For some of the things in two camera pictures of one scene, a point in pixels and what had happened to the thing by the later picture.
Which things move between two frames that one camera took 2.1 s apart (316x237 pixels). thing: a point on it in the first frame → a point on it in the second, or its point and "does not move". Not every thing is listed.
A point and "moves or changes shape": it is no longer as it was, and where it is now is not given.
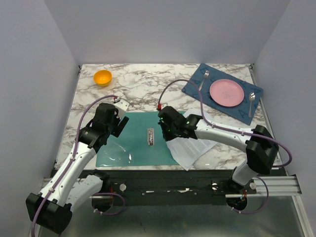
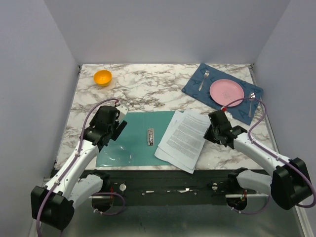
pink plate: (226, 92) does not move
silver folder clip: (151, 138) does not move
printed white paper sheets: (187, 150) moves or changes shape
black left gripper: (120, 126) does not move
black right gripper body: (169, 132) → (218, 133)
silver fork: (206, 74) does not move
